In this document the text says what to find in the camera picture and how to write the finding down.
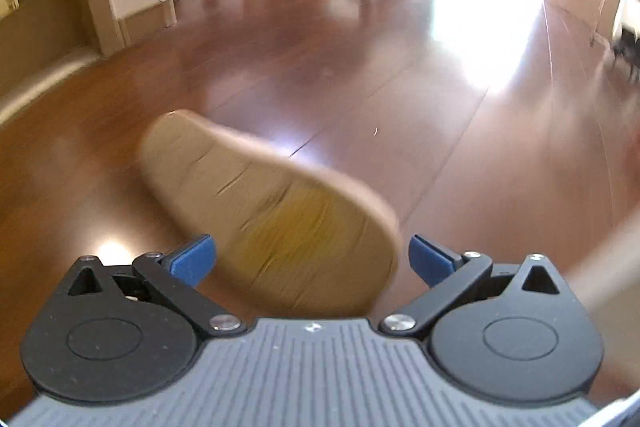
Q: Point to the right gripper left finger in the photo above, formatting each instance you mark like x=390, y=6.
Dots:
x=172, y=279

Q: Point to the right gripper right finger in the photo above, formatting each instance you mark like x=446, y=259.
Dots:
x=452, y=281

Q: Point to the slipper tan sole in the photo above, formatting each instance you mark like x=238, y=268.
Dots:
x=294, y=239

